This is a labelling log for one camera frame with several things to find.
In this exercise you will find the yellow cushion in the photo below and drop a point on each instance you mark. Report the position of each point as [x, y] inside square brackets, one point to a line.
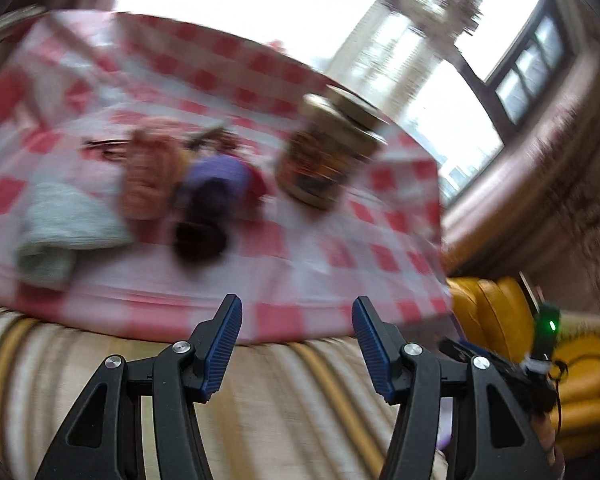
[590, 395]

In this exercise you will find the light green folded towel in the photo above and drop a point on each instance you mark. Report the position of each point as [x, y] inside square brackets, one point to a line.
[62, 230]

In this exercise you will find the small dark brown object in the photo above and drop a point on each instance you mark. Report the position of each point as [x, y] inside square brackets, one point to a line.
[217, 140]

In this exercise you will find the hanging ceiling lamp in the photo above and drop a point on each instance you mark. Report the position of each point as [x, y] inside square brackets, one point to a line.
[430, 0]

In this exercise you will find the dark brown round pad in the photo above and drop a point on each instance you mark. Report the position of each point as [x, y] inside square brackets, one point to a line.
[199, 242]

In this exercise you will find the red white checked tablecloth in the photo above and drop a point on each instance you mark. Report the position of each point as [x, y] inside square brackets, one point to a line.
[330, 240]

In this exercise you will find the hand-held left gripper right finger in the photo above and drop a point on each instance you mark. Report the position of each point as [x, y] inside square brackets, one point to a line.
[372, 346]

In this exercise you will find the thin black object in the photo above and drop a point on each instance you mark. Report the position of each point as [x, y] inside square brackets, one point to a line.
[105, 146]

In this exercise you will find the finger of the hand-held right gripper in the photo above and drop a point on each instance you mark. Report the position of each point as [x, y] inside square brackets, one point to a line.
[454, 348]

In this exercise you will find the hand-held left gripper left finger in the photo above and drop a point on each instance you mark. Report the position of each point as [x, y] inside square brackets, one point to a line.
[224, 341]

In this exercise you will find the striped beige sofa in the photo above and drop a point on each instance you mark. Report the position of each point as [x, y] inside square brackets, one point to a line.
[290, 410]

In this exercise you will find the purple soft ball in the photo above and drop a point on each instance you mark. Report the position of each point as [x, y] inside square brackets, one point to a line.
[215, 182]

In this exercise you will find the person's right hand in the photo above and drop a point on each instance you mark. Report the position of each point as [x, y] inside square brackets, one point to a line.
[547, 442]

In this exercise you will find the glass jar with lid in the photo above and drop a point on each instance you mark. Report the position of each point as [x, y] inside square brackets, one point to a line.
[325, 155]

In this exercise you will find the orange knitted soft toy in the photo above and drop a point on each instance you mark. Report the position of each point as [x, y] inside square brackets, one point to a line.
[147, 170]

